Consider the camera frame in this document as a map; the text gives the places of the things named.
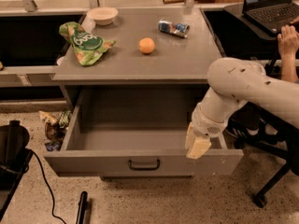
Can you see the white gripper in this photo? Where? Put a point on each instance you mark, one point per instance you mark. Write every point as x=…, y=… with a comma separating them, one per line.
x=206, y=123

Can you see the grey top drawer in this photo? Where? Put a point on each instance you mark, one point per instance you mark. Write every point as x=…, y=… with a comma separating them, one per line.
x=136, y=132

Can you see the person's forearm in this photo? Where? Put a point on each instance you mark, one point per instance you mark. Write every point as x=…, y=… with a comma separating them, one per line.
x=288, y=70

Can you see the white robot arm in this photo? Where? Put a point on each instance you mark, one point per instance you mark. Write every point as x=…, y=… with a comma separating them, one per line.
x=232, y=84

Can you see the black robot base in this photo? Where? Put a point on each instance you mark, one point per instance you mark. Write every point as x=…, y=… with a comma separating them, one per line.
x=13, y=160

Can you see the grey drawer cabinet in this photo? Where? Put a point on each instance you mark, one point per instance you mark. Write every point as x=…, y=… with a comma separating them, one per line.
x=175, y=63

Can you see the person's hand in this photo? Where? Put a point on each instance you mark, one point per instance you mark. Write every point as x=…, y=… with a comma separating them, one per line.
x=288, y=42

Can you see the person's black shoe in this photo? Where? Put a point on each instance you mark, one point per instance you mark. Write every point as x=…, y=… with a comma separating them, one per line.
x=238, y=131

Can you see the person's leg dark trousers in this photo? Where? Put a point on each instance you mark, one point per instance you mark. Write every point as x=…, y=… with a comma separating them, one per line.
x=248, y=116

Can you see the black office chair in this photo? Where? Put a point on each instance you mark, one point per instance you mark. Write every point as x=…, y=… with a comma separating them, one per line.
x=279, y=138

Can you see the orange fruit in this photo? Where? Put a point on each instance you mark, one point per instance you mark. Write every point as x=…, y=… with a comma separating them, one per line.
x=146, y=45

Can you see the crushed blue soda can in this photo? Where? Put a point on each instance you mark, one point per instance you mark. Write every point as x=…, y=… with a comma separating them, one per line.
x=177, y=29

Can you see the black rod on floor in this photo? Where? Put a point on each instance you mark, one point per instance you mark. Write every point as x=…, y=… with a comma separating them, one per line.
x=82, y=207

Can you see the pile of snack bags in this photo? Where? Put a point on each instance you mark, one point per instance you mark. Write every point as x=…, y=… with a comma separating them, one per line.
x=55, y=128

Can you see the green chip bag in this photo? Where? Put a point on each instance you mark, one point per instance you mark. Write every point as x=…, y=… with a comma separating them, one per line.
x=88, y=48

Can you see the wooden stick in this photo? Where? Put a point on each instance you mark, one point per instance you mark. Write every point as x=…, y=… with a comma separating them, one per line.
x=173, y=1

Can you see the black laptop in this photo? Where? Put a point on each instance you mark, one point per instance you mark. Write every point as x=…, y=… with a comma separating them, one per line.
x=270, y=14

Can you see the white bowl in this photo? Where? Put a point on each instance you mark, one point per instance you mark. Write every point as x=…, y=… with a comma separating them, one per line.
x=103, y=15

